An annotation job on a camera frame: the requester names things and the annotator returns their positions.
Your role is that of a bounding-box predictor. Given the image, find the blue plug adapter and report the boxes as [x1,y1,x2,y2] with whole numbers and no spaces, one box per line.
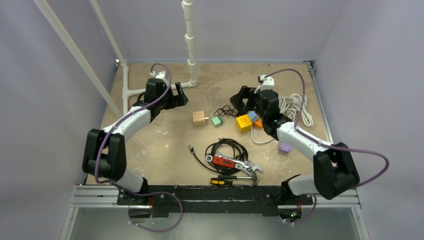
[247,111,260,123]

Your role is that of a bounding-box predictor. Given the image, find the orange power strip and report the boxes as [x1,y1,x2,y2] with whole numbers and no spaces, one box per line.
[252,119,263,129]

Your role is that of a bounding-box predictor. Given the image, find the yellow cube socket adapter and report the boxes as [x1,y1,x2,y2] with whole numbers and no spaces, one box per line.
[235,114,253,134]

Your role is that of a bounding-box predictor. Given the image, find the wooden cube adapter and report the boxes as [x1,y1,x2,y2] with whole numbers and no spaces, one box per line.
[192,111,209,127]

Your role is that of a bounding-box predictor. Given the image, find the white cord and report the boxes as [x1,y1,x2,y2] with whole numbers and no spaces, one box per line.
[250,93,315,146]

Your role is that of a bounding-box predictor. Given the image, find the green cube adapter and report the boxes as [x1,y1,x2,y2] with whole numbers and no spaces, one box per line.
[211,115,223,127]

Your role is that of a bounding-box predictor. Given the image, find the purple power strip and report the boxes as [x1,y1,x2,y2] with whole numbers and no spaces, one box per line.
[278,141,292,154]

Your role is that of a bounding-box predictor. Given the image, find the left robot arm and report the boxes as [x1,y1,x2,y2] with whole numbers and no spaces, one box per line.
[82,78,189,205]

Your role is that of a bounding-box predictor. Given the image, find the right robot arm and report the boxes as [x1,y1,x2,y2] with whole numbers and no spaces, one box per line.
[230,85,360,204]

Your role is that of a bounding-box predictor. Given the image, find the red adjustable wrench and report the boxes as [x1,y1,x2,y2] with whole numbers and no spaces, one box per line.
[205,151,264,176]

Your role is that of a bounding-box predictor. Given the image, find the small claw hammer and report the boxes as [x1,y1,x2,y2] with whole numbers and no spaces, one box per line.
[217,175,258,186]

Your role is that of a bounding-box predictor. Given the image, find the yellow black screwdriver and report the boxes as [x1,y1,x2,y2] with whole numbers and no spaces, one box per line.
[209,177,251,186]

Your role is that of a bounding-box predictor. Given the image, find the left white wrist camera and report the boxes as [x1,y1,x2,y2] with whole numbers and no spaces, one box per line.
[150,70,169,82]

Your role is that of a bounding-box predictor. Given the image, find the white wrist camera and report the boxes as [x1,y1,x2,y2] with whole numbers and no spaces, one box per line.
[254,75,275,94]
[150,70,169,82]

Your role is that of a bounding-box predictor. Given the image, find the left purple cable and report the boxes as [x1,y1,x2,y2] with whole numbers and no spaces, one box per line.
[94,63,184,233]

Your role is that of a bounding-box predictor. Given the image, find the purple cable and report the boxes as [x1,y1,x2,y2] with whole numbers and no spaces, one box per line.
[261,68,390,189]
[94,63,184,233]

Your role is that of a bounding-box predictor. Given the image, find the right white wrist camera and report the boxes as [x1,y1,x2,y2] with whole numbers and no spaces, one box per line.
[254,75,275,94]

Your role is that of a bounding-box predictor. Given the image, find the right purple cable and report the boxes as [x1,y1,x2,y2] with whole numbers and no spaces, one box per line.
[261,68,390,189]

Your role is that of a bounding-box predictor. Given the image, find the black coiled cable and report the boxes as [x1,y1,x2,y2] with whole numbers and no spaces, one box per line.
[188,138,249,175]

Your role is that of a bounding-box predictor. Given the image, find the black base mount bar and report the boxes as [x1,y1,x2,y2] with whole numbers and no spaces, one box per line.
[117,184,314,218]

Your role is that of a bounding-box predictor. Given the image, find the aluminium rail frame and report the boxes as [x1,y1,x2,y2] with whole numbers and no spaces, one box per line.
[72,69,361,210]

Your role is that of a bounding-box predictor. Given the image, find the white PVC pipe frame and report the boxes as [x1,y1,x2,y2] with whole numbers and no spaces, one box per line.
[34,0,197,117]

